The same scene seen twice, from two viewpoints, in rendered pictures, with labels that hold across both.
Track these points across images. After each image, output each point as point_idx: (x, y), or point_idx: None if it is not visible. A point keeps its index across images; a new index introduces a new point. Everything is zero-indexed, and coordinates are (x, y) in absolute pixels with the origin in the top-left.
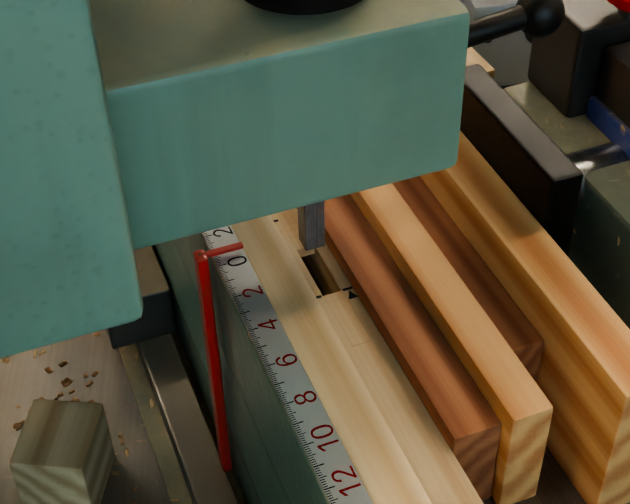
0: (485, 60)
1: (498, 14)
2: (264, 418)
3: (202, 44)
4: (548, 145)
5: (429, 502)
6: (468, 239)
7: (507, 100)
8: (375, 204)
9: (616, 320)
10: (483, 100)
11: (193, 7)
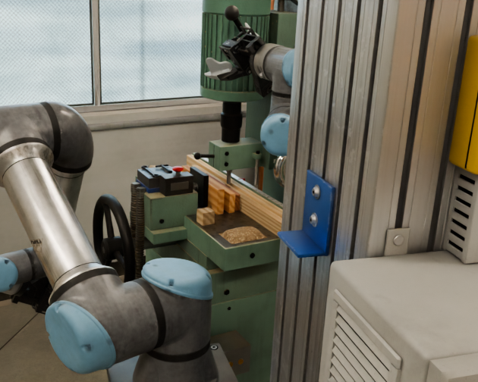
0: (199, 210)
1: (203, 154)
2: None
3: (240, 139)
4: (194, 168)
5: (209, 169)
6: None
7: (199, 172)
8: (219, 183)
9: (187, 168)
10: (203, 172)
11: (243, 141)
